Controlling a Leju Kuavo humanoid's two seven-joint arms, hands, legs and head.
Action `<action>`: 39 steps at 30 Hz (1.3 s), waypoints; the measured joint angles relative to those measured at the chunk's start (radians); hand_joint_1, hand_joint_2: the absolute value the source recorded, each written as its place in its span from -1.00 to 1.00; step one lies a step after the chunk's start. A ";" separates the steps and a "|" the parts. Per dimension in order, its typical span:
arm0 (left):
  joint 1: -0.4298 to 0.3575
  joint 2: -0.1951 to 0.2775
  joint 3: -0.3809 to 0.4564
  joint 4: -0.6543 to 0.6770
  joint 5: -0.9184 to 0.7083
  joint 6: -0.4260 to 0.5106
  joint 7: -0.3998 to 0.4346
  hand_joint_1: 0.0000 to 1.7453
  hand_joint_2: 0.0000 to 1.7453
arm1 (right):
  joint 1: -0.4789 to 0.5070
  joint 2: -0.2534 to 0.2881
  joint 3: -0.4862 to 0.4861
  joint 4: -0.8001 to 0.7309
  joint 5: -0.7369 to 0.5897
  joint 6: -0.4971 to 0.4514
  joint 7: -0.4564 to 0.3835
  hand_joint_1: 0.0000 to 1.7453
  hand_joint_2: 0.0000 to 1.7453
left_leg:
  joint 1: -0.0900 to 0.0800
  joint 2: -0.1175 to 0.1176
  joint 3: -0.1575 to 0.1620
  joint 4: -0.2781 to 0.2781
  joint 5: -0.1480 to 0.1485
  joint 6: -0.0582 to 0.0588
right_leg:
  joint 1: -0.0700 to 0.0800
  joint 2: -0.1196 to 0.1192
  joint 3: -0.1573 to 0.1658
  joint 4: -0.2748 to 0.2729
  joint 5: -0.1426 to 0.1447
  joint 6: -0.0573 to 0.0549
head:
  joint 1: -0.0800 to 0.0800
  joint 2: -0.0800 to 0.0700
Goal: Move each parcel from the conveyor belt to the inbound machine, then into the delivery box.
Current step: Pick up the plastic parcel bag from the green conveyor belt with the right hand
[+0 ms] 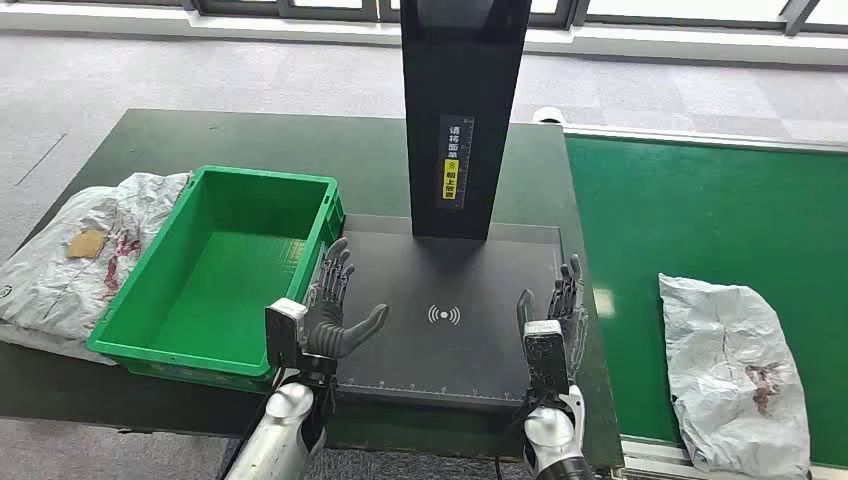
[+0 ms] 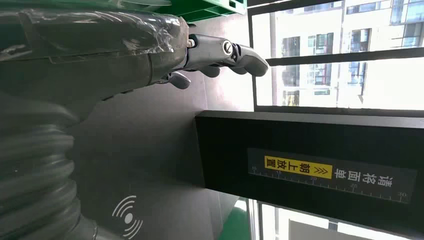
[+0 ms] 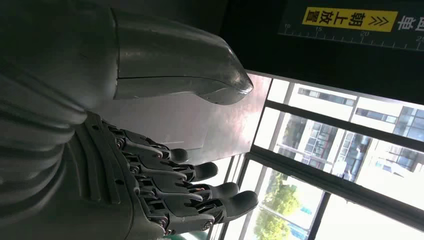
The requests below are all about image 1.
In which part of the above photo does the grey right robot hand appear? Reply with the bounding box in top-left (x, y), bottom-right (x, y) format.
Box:
top-left (515, 253), bottom-right (590, 386)

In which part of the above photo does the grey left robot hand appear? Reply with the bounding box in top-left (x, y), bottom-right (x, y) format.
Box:
top-left (303, 237), bottom-right (391, 364)

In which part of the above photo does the plain grey plastic parcel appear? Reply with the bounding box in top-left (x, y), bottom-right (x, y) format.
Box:
top-left (657, 272), bottom-right (813, 480)

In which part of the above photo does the green conveyor belt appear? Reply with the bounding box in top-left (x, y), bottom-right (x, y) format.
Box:
top-left (563, 132), bottom-right (848, 468)

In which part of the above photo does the black inbound scanner machine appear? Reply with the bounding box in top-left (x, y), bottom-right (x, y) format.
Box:
top-left (334, 0), bottom-right (584, 415)

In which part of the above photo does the grey parcel with brown patch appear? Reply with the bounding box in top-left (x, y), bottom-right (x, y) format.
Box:
top-left (0, 172), bottom-right (193, 366)

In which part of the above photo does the green plastic crate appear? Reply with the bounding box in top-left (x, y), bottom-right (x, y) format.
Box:
top-left (86, 165), bottom-right (346, 395)

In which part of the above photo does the dark green table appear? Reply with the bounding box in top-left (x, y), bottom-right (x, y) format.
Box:
top-left (0, 109), bottom-right (624, 468)

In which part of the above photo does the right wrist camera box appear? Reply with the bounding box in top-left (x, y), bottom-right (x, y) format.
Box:
top-left (523, 319), bottom-right (571, 399)

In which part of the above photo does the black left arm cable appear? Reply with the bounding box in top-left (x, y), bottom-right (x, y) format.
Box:
top-left (218, 367), bottom-right (287, 480)

